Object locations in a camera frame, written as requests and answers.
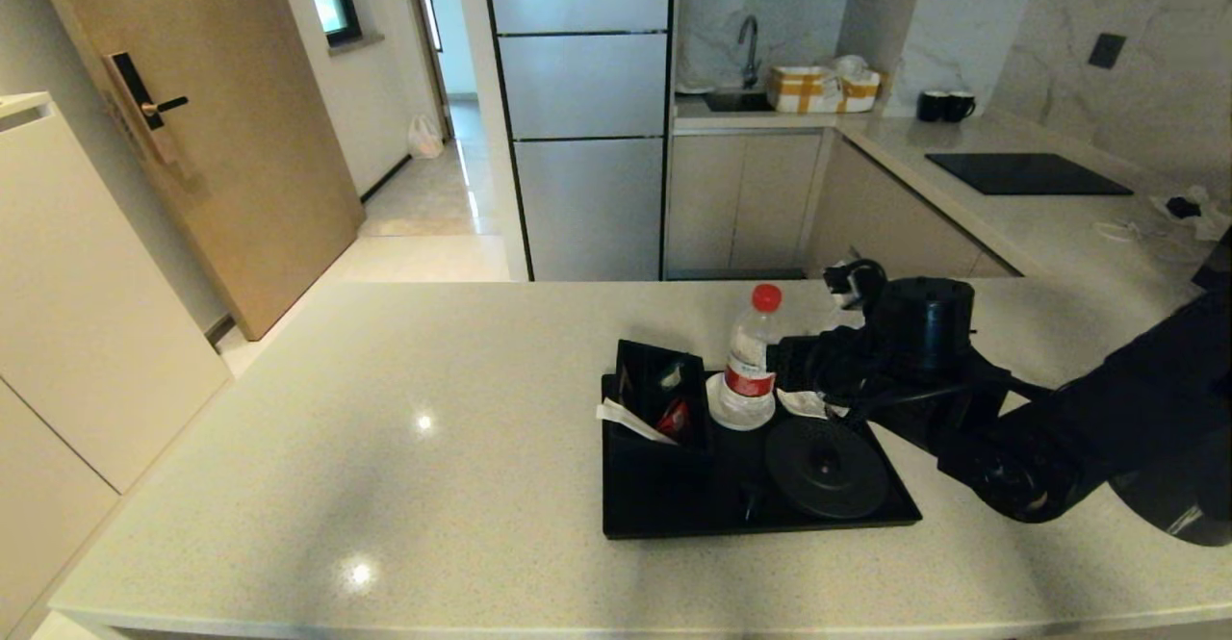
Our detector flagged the dark grey electric kettle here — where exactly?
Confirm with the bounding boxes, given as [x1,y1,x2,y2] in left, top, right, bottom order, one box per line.
[1107,472,1232,548]

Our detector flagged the black round kettle base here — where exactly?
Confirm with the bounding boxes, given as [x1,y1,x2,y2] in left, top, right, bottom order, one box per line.
[765,417,890,522]

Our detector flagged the packets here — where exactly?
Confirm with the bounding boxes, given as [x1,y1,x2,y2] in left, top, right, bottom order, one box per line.
[650,358,694,395]

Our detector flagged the white round saucer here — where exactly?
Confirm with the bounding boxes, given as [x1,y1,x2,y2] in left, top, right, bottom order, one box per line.
[776,385,850,422]
[706,372,777,432]

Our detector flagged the beige cooktop base cabinet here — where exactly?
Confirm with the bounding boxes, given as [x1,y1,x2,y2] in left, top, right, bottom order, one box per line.
[804,133,1025,280]

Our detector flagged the black sachet holder box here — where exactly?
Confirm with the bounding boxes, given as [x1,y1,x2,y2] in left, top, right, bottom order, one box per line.
[612,338,714,458]

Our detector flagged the beige sink base cabinet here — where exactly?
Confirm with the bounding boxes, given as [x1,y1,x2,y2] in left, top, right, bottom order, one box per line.
[663,128,831,280]

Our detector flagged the white paper stick packet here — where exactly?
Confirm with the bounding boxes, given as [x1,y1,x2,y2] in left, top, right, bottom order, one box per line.
[596,397,679,447]

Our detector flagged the black induction cooktop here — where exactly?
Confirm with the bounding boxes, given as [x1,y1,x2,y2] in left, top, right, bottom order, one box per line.
[926,151,1137,196]

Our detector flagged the black rectangular serving tray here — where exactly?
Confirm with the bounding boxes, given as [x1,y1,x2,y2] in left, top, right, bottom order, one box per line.
[601,371,923,540]

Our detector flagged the white box yellow tape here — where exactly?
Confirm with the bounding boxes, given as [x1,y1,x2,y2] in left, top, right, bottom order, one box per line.
[767,64,842,115]
[837,70,885,115]

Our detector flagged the kitchen sink basin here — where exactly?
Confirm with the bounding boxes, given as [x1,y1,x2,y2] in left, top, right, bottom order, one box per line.
[702,90,777,115]

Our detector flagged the silver refrigerator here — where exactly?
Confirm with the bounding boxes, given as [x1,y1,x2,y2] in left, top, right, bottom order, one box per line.
[478,0,676,282]

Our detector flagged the white crumpled cloth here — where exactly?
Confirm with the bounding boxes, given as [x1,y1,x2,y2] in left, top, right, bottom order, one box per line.
[1152,184,1232,243]

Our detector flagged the dark kitchen faucet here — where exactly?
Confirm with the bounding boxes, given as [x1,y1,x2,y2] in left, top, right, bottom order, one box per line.
[735,14,763,90]

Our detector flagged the white plastic bag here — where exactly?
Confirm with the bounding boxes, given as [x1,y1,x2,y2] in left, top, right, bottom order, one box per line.
[408,115,447,160]

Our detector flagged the brown wooden door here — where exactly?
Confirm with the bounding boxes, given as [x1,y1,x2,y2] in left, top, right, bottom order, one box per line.
[26,0,366,342]

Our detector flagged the white tall cabinet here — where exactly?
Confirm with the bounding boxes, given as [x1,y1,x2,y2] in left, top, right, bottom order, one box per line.
[0,91,233,640]

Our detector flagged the black door lock handle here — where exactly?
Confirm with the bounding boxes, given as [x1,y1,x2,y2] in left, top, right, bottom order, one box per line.
[103,50,192,167]

